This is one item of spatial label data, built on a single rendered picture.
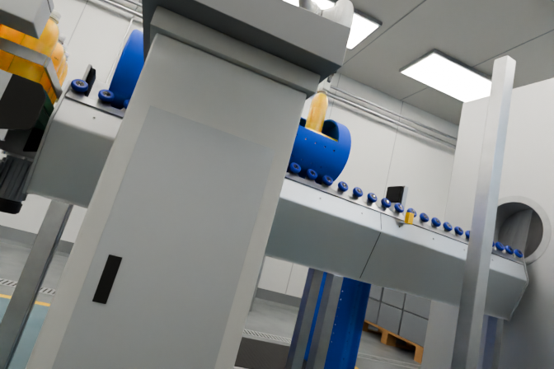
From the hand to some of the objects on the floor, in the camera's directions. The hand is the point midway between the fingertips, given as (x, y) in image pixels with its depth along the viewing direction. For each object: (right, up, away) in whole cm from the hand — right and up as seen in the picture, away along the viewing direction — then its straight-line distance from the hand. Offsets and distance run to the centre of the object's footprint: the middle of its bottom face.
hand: (324, 84), depth 157 cm
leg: (-99, -104, -66) cm, 158 cm away
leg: (-20, -137, -16) cm, 140 cm away
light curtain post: (+36, -148, -35) cm, 156 cm away
